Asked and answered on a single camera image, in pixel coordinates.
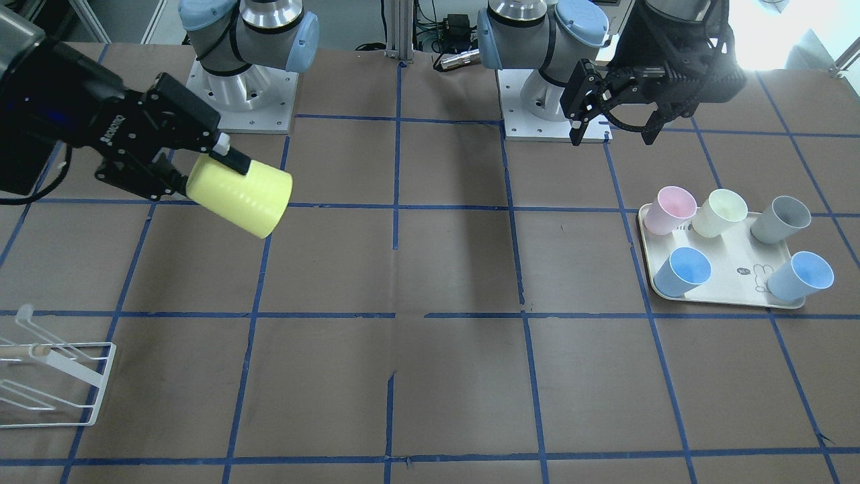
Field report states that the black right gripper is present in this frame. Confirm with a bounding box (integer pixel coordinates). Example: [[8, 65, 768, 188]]
[[1, 40, 252, 200]]

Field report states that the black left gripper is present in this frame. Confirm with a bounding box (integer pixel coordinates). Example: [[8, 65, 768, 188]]
[[560, 1, 746, 146]]

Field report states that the yellow plastic cup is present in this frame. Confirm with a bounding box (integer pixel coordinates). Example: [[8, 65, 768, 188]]
[[185, 155, 293, 239]]

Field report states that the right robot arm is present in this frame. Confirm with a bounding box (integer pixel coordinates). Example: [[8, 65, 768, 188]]
[[1, 1, 319, 206]]

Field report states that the pink plastic cup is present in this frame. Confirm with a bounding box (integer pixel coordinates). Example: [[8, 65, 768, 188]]
[[643, 185, 698, 235]]

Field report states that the pale green plastic cup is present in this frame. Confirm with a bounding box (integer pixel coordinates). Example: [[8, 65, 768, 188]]
[[691, 189, 748, 238]]

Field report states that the blue plastic cup near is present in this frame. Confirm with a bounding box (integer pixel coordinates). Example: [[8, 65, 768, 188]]
[[653, 246, 712, 298]]

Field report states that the blue plastic cup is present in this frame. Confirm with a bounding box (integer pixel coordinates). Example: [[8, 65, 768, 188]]
[[767, 251, 835, 300], [653, 246, 712, 298]]

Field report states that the grey plastic cup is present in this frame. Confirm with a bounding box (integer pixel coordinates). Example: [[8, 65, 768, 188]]
[[750, 195, 812, 244]]

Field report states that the blue plastic cup far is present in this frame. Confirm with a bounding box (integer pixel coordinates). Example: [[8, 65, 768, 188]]
[[767, 251, 835, 300]]

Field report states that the silver cylinder device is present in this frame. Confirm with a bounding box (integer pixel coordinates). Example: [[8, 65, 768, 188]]
[[433, 48, 481, 73]]

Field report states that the cream serving tray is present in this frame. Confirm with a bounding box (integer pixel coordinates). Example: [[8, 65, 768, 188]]
[[637, 204, 806, 310]]

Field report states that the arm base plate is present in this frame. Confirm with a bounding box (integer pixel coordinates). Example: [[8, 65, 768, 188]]
[[497, 69, 572, 142], [185, 61, 299, 134]]

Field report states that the white wire cup rack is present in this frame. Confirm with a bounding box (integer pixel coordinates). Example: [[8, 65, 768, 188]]
[[1, 303, 117, 431]]

